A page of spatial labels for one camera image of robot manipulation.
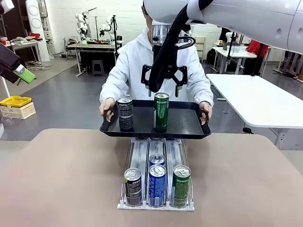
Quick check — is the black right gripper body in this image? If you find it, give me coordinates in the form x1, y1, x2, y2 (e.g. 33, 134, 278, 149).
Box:
153, 44, 179, 80

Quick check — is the blue beverage can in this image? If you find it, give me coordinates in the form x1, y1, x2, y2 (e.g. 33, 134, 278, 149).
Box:
149, 153, 166, 167
148, 164, 167, 207

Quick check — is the green beverage can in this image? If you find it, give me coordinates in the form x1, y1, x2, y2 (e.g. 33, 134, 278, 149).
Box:
172, 165, 191, 207
153, 92, 169, 132

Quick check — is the large white table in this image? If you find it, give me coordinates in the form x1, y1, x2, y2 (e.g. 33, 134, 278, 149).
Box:
205, 73, 303, 150

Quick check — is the white drawer cabinet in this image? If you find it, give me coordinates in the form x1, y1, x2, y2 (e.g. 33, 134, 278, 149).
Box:
195, 36, 206, 62

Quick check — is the person in white coat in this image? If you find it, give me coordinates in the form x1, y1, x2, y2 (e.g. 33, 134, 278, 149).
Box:
99, 0, 214, 112

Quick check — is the person's left forearm white sleeve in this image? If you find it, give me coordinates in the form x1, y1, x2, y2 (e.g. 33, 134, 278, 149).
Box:
189, 78, 214, 106

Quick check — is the white long background table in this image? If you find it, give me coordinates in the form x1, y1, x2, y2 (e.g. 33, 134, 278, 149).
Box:
212, 46, 258, 74

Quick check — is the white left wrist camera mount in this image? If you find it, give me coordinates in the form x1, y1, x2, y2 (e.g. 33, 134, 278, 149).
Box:
0, 0, 15, 15

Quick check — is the black camera tripod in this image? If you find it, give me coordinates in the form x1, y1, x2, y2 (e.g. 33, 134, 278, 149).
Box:
226, 32, 238, 64

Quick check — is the person's left hand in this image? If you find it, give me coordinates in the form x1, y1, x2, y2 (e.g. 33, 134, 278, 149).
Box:
198, 101, 213, 123

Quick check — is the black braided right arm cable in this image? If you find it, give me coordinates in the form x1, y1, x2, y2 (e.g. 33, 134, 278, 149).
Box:
148, 0, 214, 93

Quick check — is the grey plastic stool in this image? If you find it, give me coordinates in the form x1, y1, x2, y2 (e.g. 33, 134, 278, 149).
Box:
91, 60, 105, 77

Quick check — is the white tower air conditioner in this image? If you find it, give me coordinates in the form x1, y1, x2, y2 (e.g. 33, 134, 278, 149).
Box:
25, 0, 52, 62

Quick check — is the clear plastic container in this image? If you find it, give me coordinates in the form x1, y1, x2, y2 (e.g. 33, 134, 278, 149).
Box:
1, 115, 21, 126

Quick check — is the black Pepsi can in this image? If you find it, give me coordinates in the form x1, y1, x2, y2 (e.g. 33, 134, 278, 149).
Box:
124, 167, 142, 205
117, 96, 134, 131

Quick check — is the dark workbench desk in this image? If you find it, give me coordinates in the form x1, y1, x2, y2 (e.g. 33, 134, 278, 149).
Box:
66, 42, 124, 78

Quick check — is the black plastic serving tray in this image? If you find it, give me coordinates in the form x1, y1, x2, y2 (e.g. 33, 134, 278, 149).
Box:
99, 99, 212, 140

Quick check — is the yellow lidded white crate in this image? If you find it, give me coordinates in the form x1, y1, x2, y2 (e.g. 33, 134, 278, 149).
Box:
0, 96, 36, 120

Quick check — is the person's right hand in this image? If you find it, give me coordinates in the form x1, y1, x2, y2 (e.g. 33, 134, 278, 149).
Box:
98, 98, 118, 122

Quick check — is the person's right forearm white sleeve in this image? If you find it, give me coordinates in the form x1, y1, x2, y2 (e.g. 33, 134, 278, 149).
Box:
99, 75, 124, 103

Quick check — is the person in red jacket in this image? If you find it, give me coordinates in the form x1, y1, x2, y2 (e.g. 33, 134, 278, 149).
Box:
247, 39, 269, 71

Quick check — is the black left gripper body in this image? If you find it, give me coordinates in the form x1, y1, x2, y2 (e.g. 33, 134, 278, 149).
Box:
0, 42, 21, 84

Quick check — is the white can dispenser rack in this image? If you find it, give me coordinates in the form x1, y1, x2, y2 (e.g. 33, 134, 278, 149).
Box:
117, 137, 195, 210

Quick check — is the white cluttered side table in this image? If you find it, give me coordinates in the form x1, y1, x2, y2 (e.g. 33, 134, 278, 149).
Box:
4, 39, 40, 64

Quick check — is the black backpack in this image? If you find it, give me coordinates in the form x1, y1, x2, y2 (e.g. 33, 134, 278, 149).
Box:
206, 48, 216, 65

